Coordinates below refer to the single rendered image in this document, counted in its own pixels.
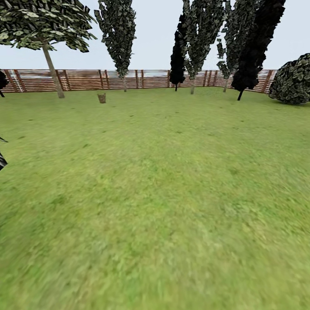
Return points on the wicker basket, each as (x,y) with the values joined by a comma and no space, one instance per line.
(101,99)

